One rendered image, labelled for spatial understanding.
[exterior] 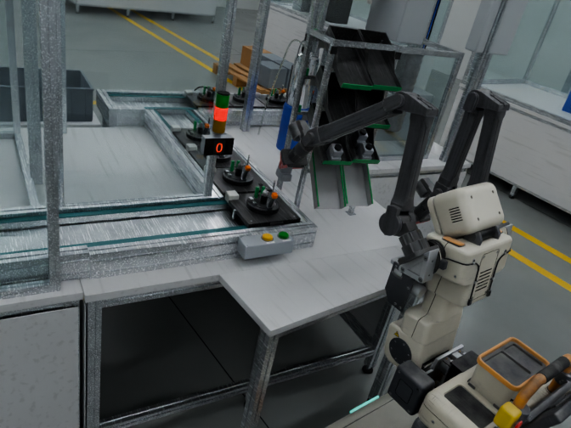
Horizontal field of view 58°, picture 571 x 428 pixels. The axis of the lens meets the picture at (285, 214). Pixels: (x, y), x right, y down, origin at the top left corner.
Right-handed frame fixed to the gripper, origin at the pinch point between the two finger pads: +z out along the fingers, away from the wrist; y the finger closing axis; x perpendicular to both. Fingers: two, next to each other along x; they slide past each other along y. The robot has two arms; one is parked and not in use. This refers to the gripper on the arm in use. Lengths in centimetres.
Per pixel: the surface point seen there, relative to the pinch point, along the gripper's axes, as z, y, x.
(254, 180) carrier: 31.2, 0.4, -7.7
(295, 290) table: -1, 5, 50
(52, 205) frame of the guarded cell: -16, 86, 23
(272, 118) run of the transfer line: 98, -48, -82
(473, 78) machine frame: 22, -150, -75
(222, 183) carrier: 30.2, 16.5, -5.7
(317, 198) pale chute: 5.8, -15.4, 11.2
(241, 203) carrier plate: 18.5, 13.4, 8.6
